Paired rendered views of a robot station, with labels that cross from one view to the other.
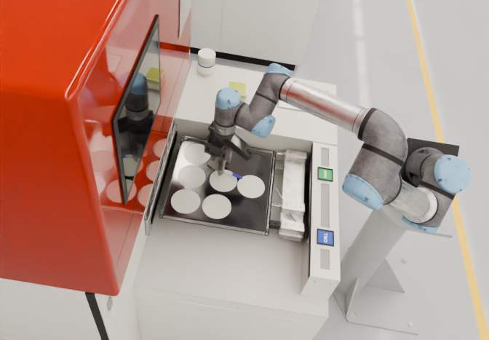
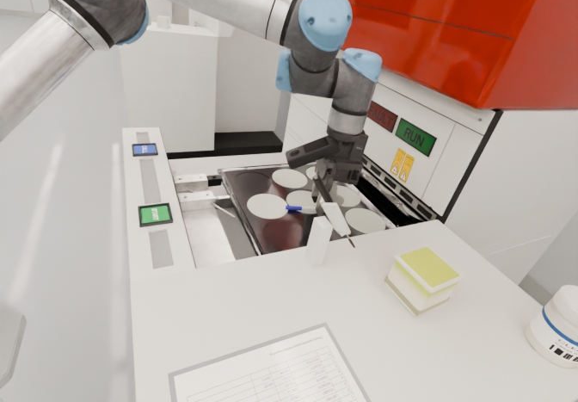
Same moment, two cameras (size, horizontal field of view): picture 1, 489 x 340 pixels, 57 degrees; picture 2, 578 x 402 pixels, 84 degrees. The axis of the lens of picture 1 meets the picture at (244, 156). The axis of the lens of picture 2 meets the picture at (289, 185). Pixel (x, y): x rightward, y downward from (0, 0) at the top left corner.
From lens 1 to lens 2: 1.79 m
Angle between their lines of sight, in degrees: 95
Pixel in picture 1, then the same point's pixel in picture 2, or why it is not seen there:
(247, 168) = (288, 225)
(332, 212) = (136, 173)
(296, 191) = (199, 230)
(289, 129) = (261, 275)
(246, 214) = (253, 179)
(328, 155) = (151, 256)
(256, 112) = not seen: hidden behind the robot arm
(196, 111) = (429, 239)
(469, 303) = not seen: outside the picture
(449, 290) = not seen: outside the picture
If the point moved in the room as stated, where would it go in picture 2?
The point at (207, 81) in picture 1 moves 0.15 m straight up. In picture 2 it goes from (506, 314) to (562, 246)
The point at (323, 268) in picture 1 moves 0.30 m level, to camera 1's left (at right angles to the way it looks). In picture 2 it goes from (144, 133) to (250, 132)
